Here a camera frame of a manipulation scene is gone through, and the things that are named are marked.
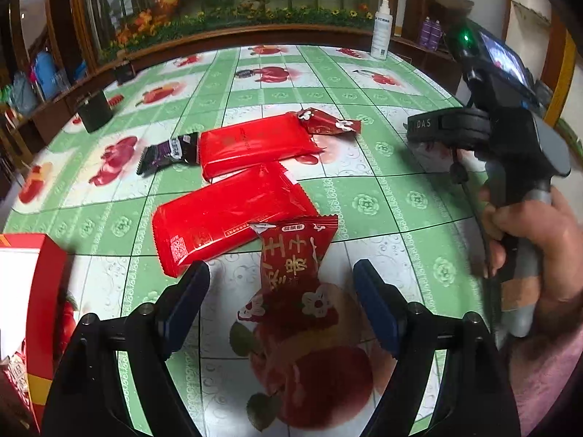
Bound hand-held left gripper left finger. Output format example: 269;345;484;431
41;260;211;437

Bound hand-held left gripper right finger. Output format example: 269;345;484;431
353;259;522;437

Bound red packet white flowers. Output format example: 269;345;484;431
237;216;340;328

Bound red snack packet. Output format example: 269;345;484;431
199;114;320;182
152;162;320;278

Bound red white gift box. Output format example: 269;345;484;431
0;232;76;437

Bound black snack packet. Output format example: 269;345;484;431
137;132;201;177

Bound small red candy packet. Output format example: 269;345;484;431
297;107;361;136

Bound person's right forearm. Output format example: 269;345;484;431
494;310;583;437

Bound person's right hand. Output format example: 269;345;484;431
478;186;583;342

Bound green floral tablecloth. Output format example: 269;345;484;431
0;43;502;437

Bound white spray bottle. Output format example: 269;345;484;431
370;0;391;61

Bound large black container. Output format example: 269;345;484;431
77;92;114;134

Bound small black container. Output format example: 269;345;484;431
113;59;136;85

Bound grey blue thermos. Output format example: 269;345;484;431
9;73;37;117

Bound glass flower display panel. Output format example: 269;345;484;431
68;0;402;62

